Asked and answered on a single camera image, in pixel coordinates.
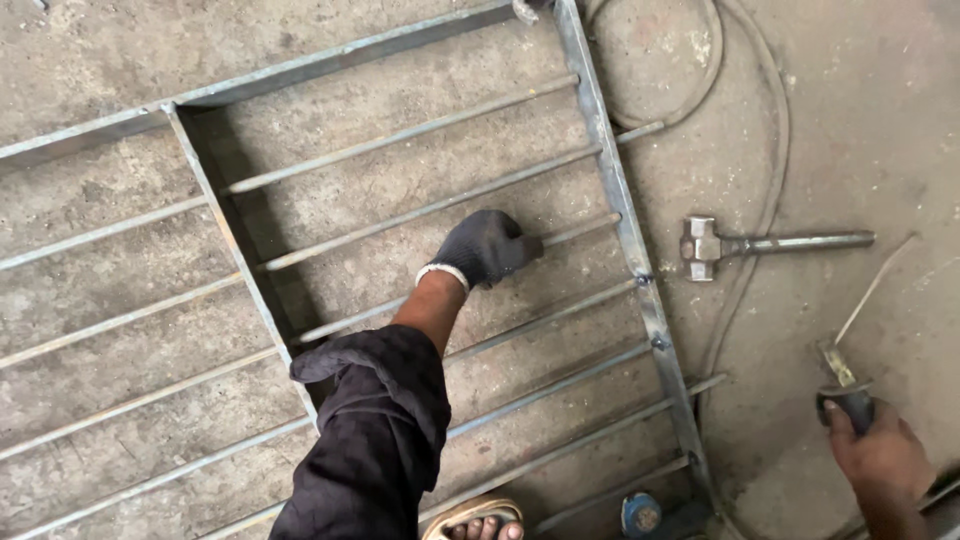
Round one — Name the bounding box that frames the blue round can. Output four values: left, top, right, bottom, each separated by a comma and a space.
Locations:
620, 492, 663, 540

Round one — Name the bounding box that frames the grey welding cable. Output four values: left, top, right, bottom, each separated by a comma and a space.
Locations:
579, 0, 726, 130
693, 0, 792, 436

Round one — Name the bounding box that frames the steel sledge hammer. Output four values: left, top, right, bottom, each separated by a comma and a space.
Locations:
678, 216, 877, 284

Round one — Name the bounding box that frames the welding electrode holder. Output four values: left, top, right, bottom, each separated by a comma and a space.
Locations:
815, 339, 878, 438

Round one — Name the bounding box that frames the thin welding electrode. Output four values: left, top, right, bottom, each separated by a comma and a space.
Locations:
834, 235, 918, 347

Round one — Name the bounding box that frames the flat steel grille frame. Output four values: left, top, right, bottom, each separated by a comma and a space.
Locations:
0, 0, 717, 519

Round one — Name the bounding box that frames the person's right hand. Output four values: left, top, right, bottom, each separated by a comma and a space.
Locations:
822, 399, 936, 506

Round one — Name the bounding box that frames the tan sandal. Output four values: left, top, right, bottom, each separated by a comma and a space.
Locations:
420, 494, 525, 540

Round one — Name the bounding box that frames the person's left hand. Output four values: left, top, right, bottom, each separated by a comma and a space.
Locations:
416, 209, 545, 294

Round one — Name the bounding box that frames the black sleeve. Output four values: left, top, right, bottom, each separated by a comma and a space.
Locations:
268, 324, 453, 540

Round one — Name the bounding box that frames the row of steel grille rods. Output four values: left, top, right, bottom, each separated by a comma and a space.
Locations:
0, 73, 728, 540

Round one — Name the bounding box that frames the thin round steel bar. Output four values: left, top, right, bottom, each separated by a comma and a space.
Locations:
292, 212, 624, 345

